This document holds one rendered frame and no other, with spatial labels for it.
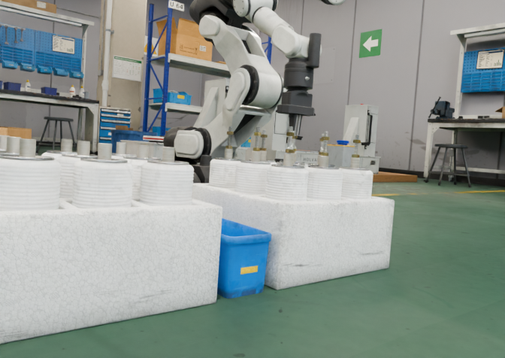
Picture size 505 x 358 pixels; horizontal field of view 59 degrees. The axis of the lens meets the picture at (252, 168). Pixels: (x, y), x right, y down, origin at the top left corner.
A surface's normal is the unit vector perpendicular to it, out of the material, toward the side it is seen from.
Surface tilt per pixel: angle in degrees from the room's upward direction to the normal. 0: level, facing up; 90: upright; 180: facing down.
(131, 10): 90
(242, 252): 92
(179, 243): 90
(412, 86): 90
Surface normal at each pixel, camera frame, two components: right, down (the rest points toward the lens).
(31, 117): 0.63, 0.08
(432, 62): -0.77, -0.02
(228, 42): -0.58, 0.36
